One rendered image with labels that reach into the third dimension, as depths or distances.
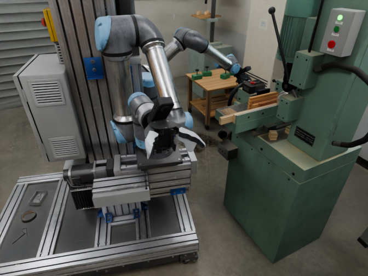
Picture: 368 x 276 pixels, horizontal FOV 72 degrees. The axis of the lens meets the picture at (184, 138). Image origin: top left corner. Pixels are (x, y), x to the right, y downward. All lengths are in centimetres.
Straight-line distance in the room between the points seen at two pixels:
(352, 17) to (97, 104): 112
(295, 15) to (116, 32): 86
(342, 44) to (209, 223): 145
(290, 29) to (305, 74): 29
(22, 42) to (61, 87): 279
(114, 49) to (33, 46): 306
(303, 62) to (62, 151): 123
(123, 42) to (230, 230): 151
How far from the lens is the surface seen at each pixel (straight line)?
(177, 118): 93
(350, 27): 118
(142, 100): 84
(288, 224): 165
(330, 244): 219
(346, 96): 129
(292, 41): 147
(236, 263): 189
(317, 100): 135
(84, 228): 186
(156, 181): 140
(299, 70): 129
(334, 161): 154
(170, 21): 440
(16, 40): 404
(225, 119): 140
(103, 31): 100
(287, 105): 135
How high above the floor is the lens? 160
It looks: 33 degrees down
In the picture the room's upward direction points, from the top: straight up
